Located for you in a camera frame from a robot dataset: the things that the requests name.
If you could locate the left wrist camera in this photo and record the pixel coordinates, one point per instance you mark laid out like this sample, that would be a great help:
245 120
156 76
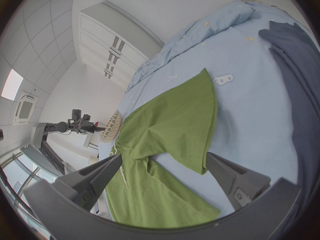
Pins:
86 117

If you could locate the white ceiling air vent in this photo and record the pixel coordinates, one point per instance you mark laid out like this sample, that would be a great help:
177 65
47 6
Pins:
26 107

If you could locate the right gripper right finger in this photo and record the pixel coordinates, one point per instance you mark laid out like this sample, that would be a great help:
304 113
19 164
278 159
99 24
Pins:
240 181

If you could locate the bed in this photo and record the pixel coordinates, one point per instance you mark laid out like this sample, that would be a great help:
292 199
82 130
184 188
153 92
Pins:
250 109

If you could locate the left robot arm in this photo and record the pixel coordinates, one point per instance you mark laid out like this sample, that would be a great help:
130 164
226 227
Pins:
58 127

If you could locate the pale blue quilt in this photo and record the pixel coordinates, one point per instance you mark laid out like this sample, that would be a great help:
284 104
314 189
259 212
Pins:
200 34

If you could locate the round woven basket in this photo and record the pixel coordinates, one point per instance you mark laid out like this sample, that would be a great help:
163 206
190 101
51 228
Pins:
112 129

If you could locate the white wardrobe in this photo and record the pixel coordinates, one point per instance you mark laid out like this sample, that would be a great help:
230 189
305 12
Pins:
105 39

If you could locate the dark blue T-shirt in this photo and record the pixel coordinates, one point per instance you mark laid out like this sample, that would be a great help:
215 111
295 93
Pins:
300 84

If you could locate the green shorts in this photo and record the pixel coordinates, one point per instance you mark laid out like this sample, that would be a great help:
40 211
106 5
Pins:
175 121

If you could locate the ceiling light panel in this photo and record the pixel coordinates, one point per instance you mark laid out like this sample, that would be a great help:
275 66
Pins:
12 84

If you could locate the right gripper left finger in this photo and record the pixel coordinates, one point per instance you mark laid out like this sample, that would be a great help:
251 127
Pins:
85 181

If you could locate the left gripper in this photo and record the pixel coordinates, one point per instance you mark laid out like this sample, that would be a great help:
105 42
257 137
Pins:
87 129

